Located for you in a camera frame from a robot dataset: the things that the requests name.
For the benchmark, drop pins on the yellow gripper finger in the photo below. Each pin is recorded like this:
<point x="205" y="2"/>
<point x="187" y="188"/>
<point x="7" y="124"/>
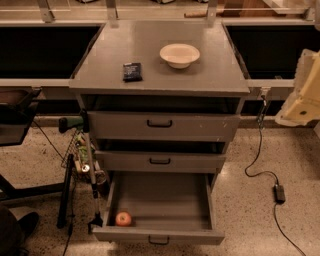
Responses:
<point x="303" y="103"/>

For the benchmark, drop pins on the red apple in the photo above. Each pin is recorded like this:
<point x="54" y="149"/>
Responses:
<point x="123" y="219"/>

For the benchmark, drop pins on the grey drawer cabinet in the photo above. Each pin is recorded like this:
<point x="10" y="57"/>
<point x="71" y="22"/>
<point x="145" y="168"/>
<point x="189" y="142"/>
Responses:
<point x="212" y="85"/>

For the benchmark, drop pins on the grey bottom drawer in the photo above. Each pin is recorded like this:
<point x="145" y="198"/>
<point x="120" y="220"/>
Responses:
<point x="166" y="208"/>

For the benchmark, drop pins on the grey top drawer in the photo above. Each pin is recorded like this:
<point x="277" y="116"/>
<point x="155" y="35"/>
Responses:
<point x="162" y="126"/>

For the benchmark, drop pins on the black power adapter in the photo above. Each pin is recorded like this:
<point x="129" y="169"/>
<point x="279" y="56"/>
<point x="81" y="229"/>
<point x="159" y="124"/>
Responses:
<point x="279" y="194"/>

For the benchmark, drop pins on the white bowl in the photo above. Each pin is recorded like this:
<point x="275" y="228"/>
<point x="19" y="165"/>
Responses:
<point x="179" y="56"/>

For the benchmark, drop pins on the dark blue snack packet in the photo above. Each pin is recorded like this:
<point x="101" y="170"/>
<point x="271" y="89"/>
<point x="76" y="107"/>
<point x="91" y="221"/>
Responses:
<point x="132" y="72"/>

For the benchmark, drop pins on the black stand pole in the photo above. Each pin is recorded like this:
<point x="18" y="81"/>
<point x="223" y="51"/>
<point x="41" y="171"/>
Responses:
<point x="61" y="221"/>

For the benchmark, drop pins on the black shoe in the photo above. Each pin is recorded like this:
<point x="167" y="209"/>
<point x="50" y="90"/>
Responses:
<point x="28" y="223"/>

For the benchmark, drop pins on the grabber stick with green handle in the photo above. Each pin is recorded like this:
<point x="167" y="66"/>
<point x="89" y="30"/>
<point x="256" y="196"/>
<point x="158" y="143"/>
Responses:
<point x="82" y="121"/>

